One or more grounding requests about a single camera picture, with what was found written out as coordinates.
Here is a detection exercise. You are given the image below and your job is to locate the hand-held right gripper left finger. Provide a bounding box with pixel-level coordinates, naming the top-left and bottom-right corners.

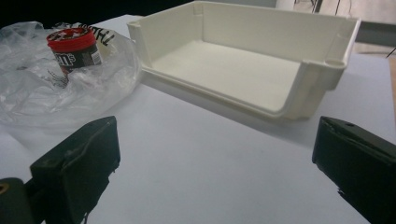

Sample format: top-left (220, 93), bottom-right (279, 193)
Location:
top-left (30, 116), bottom-right (121, 224)

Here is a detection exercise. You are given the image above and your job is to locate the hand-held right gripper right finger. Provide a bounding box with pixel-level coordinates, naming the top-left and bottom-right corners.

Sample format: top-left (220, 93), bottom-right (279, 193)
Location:
top-left (312, 116), bottom-right (396, 224)

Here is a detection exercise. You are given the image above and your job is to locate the clear plastic bag black print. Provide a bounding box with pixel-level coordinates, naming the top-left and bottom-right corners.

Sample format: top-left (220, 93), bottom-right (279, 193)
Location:
top-left (0, 21), bottom-right (141, 130)

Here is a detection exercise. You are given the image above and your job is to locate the red can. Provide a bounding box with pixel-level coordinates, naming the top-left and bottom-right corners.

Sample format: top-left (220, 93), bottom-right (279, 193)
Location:
top-left (46, 27), bottom-right (104, 76)

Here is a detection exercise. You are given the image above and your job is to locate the white plastic bin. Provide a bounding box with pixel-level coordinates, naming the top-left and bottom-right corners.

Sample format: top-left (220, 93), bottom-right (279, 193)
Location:
top-left (126, 0), bottom-right (362, 121)

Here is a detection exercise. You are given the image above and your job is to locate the white table mat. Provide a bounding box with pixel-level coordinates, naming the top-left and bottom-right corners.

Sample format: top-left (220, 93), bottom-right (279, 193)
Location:
top-left (0, 13), bottom-right (396, 224)

